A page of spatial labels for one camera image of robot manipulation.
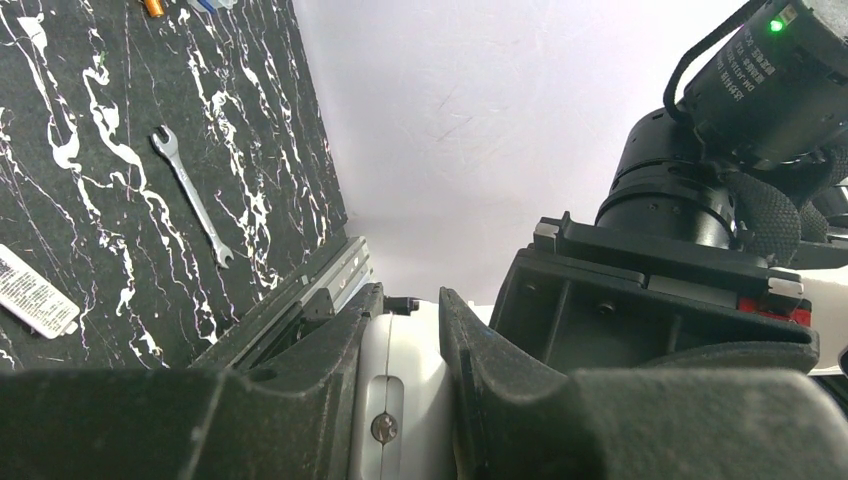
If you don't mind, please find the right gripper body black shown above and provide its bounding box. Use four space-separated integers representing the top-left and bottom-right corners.
490 216 820 373

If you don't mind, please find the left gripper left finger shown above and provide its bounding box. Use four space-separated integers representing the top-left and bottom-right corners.
1 284 384 479

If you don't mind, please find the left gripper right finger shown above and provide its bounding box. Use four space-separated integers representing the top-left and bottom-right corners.
438 288 847 479

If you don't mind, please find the white remote control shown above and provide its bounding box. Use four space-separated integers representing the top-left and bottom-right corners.
348 301 471 479

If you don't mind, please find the remote battery cover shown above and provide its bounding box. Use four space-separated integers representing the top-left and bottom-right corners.
1 245 81 340

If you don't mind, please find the orange battery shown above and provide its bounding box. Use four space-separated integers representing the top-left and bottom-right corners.
141 0 165 18

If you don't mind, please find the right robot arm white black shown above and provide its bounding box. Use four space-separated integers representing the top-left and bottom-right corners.
490 1 847 373

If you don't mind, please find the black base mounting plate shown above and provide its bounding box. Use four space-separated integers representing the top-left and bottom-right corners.
190 235 352 371

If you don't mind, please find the silver open-end wrench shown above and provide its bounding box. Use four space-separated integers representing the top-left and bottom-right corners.
150 124 234 269

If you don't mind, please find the aluminium frame rail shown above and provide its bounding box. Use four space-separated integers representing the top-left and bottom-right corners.
294 236 376 312

